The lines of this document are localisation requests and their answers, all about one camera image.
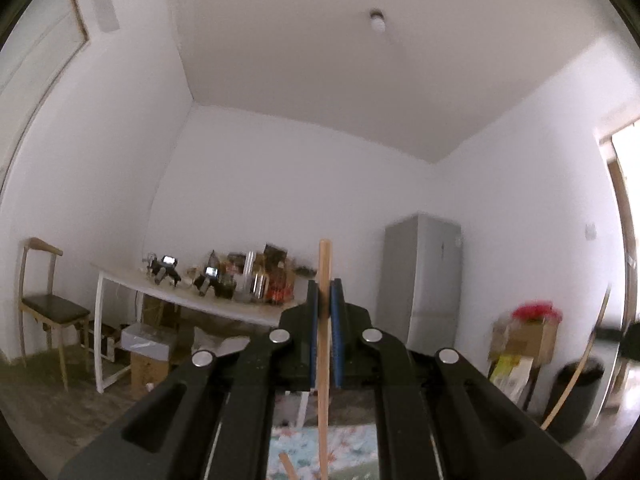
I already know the blue floral cloth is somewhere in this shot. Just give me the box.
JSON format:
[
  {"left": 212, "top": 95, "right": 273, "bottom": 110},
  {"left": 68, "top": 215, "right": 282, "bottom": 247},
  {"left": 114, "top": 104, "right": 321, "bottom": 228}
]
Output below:
[{"left": 267, "top": 422, "right": 381, "bottom": 480}]

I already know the wooden chair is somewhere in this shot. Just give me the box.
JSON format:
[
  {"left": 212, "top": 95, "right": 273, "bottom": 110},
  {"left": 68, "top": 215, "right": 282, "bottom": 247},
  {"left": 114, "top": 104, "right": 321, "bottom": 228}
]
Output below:
[{"left": 19, "top": 237, "right": 92, "bottom": 393}]

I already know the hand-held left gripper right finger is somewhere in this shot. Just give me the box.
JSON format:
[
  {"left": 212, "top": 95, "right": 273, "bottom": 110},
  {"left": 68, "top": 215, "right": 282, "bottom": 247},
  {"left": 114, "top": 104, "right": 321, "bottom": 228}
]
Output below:
[{"left": 330, "top": 277, "right": 586, "bottom": 480}]

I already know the yellow white bag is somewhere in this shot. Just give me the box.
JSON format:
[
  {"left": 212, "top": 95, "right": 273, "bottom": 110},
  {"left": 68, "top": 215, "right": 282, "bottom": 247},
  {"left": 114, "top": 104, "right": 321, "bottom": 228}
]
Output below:
[{"left": 487, "top": 355, "right": 536, "bottom": 403}]

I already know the black device with screen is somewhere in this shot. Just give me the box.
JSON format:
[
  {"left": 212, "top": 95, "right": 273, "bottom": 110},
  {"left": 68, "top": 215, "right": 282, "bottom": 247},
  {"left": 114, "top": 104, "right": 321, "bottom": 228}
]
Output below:
[
  {"left": 192, "top": 266, "right": 226, "bottom": 297},
  {"left": 147, "top": 255, "right": 183, "bottom": 286}
]

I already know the pile of bottles and packets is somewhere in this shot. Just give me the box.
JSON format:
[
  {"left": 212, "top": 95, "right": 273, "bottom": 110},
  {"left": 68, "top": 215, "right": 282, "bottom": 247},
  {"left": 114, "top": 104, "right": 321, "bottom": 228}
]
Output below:
[{"left": 207, "top": 242, "right": 318, "bottom": 307}]

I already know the black trash bin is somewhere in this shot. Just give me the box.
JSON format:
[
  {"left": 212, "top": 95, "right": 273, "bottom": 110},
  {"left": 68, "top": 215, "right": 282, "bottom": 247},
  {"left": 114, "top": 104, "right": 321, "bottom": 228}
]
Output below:
[{"left": 542, "top": 357, "right": 606, "bottom": 443}]

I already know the white panelled door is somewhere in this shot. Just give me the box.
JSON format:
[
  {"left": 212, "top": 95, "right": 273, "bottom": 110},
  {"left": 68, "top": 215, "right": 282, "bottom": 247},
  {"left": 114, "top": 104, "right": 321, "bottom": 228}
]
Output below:
[{"left": 0, "top": 0, "right": 91, "bottom": 196}]

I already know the red plastic bag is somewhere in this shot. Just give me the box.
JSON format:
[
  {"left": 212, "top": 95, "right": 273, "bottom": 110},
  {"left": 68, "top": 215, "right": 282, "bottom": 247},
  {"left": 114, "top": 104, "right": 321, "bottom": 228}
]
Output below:
[{"left": 511, "top": 301, "right": 563, "bottom": 326}]

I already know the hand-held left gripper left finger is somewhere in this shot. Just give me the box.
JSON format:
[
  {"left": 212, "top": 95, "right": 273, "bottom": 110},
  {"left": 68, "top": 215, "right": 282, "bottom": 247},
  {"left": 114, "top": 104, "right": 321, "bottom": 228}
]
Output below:
[{"left": 57, "top": 280, "right": 321, "bottom": 480}]

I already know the grey refrigerator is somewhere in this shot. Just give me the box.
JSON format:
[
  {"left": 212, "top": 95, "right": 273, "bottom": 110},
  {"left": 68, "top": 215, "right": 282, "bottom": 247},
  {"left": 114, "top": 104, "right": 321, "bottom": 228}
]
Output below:
[{"left": 376, "top": 213, "right": 463, "bottom": 356}]

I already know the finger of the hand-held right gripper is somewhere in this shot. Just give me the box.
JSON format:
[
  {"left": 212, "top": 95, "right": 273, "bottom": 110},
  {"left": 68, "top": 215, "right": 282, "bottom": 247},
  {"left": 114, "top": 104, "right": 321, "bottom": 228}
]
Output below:
[{"left": 592, "top": 325, "right": 628, "bottom": 343}]

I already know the small cardboard box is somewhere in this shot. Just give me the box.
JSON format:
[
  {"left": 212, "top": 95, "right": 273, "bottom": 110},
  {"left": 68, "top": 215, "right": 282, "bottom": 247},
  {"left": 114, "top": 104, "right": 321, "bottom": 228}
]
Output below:
[{"left": 130, "top": 355, "right": 171, "bottom": 401}]

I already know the white table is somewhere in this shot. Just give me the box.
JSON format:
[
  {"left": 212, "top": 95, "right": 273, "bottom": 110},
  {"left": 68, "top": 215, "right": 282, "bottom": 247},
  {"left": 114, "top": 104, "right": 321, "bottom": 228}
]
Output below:
[{"left": 90, "top": 260, "right": 311, "bottom": 428}]

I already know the white box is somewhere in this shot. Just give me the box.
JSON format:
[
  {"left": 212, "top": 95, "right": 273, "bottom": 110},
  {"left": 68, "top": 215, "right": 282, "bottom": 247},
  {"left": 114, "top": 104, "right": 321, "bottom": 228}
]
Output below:
[{"left": 120, "top": 322, "right": 178, "bottom": 361}]

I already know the large cardboard box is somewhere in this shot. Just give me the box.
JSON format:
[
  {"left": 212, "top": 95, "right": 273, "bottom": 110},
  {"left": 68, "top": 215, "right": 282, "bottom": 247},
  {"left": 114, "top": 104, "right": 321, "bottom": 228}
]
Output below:
[{"left": 489, "top": 317, "right": 560, "bottom": 366}]

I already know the wooden door frame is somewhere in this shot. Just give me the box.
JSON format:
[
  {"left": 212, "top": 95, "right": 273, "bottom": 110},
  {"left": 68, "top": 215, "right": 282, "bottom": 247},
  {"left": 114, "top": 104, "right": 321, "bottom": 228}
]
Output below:
[{"left": 594, "top": 119, "right": 640, "bottom": 413}]

